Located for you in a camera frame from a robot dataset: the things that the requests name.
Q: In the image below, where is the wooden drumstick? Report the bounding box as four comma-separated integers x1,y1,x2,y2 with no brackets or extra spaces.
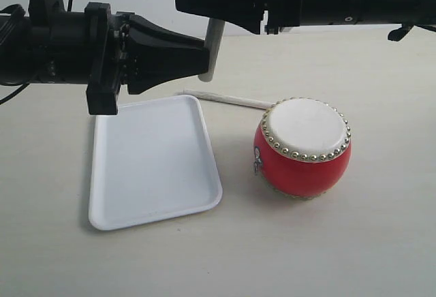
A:
177,89,273,110
198,18,225,82

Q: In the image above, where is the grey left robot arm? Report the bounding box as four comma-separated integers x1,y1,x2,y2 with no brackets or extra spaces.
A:
1,3,210,115

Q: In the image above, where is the small red drum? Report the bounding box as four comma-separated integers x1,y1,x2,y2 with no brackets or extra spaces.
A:
253,97,352,199

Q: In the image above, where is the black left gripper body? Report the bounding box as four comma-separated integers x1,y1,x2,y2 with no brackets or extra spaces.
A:
29,2,137,116

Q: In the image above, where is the white rectangular plastic tray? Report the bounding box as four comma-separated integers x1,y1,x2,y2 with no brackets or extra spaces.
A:
89,95,223,231

